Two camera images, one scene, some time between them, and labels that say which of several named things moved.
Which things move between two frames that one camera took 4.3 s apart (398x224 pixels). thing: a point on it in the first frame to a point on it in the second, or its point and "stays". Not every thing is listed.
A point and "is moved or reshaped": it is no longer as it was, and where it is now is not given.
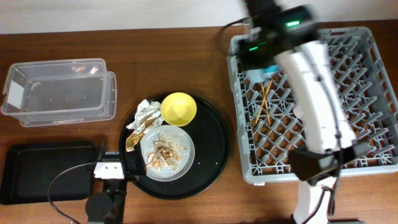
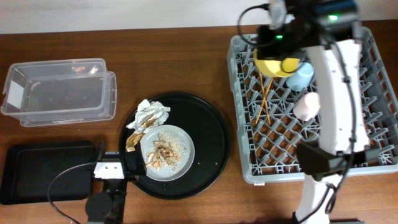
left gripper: [116, 156] stays
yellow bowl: [178, 109] is moved or reshaped
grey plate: [168, 152] stays
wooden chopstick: [264, 101] stays
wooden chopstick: [266, 105] stays
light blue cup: [262, 74] is moved or reshaped
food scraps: [166, 153] stays
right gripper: [246, 65] to [265, 49]
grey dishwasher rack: [268, 122] stays
